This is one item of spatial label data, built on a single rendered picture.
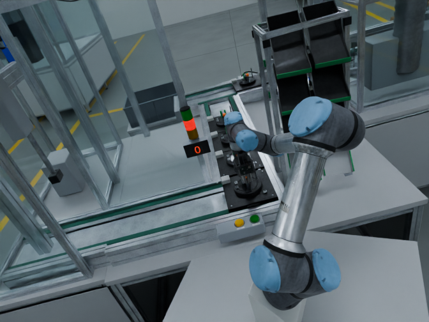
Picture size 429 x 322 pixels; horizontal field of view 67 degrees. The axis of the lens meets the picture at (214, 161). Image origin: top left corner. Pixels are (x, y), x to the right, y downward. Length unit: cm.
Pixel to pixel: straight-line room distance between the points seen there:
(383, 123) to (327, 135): 150
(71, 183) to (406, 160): 227
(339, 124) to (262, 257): 40
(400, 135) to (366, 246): 115
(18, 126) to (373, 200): 171
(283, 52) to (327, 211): 74
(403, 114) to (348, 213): 98
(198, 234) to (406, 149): 161
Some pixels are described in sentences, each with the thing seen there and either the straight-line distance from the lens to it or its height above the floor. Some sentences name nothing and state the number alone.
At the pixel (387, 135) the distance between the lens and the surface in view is 241.
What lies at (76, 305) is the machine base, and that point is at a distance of 184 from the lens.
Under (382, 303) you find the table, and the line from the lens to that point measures 135.
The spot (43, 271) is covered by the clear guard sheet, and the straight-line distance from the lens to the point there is 174.
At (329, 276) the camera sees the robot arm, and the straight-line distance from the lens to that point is 99.
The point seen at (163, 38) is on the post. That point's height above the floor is 172.
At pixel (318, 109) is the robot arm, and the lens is 86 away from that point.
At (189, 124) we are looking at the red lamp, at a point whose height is 134.
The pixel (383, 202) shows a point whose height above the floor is 86.
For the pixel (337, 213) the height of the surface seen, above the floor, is 86.
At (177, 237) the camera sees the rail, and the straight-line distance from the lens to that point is 155.
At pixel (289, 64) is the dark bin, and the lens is 135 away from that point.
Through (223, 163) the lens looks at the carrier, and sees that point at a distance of 183.
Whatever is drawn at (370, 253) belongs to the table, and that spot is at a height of 86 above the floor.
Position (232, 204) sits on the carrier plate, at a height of 97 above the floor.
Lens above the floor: 200
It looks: 33 degrees down
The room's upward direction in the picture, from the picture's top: 16 degrees counter-clockwise
